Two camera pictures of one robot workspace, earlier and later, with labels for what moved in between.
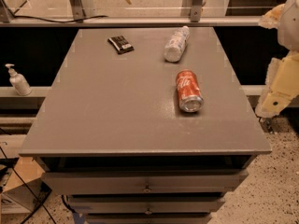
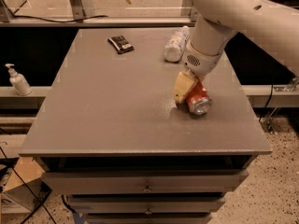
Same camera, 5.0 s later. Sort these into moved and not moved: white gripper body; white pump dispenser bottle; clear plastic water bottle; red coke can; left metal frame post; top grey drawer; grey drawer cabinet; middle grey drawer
Moved: red coke can; white gripper body
Not moved: left metal frame post; top grey drawer; middle grey drawer; white pump dispenser bottle; clear plastic water bottle; grey drawer cabinet
